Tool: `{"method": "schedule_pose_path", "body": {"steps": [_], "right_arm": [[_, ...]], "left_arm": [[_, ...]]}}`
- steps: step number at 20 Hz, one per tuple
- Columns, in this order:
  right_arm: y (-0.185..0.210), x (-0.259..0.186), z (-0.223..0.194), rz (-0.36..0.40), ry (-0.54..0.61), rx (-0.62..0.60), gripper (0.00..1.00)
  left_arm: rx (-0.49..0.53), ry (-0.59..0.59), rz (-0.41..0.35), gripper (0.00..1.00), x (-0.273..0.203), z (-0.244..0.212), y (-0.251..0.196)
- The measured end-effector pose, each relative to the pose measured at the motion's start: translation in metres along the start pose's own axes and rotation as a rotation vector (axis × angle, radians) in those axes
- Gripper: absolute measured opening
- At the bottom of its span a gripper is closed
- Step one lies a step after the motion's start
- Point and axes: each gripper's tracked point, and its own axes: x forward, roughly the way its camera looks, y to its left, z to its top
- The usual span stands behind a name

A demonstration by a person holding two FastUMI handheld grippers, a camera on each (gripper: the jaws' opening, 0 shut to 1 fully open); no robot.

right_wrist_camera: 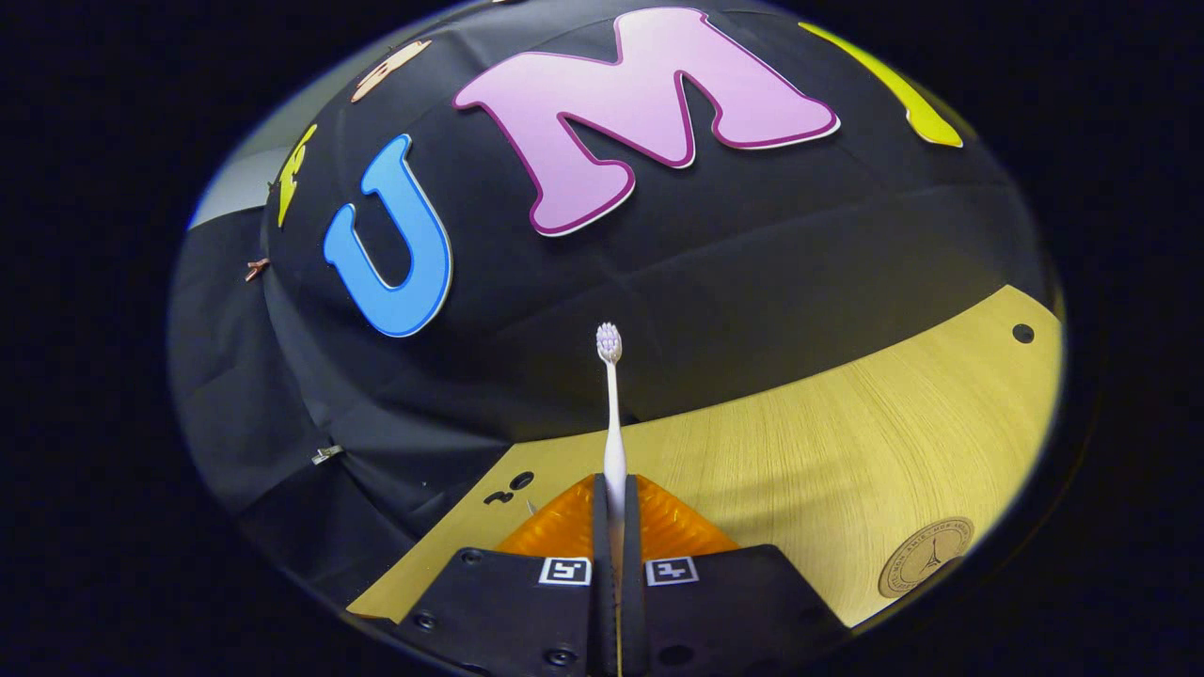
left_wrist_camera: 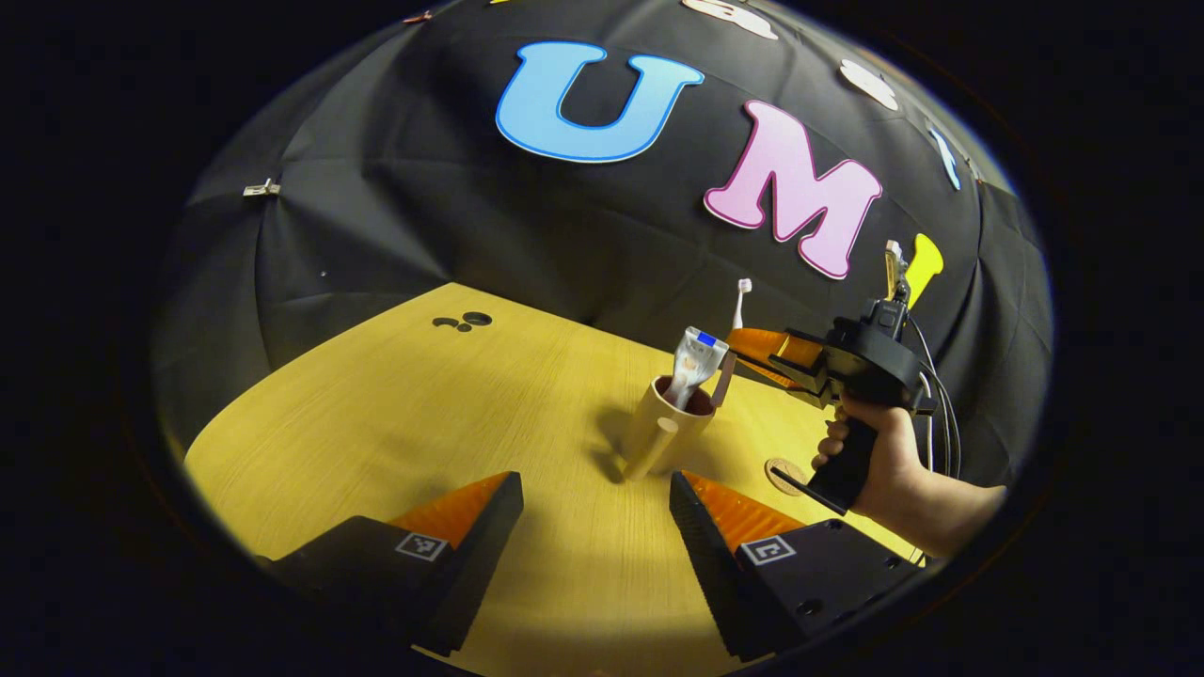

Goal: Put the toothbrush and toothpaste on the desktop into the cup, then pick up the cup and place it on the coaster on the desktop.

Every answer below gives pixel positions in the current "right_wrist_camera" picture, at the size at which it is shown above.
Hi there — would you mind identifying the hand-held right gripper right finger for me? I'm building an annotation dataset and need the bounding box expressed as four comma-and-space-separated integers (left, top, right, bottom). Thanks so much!
621, 474, 848, 677

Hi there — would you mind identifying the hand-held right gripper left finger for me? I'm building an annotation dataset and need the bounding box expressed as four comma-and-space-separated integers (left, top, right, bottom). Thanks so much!
395, 474, 622, 677

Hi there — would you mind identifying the pale pink toothbrush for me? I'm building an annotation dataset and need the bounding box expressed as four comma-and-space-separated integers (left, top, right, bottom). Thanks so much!
595, 322, 629, 677

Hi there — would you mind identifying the round cork coaster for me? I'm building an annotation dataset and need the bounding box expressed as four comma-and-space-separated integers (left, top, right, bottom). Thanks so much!
878, 516, 975, 600

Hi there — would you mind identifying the black backdrop cloth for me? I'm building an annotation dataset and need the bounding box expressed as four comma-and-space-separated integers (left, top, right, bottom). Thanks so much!
169, 0, 1059, 612

